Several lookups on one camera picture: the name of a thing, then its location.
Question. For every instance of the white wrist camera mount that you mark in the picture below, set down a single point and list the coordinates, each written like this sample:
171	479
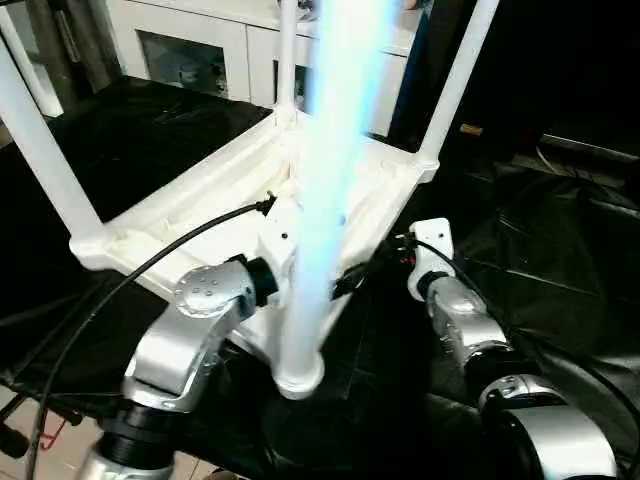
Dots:
280	235
432	245

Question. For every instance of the white plastic table leg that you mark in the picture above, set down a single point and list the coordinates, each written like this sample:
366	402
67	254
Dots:
455	90
287	60
40	140
335	150

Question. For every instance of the small yellow label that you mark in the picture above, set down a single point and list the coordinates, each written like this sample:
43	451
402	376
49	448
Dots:
471	129

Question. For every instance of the black plastic mat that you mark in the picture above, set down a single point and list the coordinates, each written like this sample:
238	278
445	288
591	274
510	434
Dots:
120	130

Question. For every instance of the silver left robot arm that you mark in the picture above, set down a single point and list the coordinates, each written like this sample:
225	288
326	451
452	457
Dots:
190	340

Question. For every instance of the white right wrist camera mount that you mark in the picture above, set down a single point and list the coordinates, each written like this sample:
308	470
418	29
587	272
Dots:
432	245

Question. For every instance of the white glass-door cabinet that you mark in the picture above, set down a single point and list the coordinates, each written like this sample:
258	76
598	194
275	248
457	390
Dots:
200	40

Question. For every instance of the black metal stand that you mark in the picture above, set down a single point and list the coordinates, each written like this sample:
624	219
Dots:
15	435

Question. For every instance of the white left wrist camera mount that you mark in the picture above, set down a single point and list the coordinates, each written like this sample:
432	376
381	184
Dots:
280	235

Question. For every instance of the white plastic table top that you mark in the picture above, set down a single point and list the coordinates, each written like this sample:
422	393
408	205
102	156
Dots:
215	185

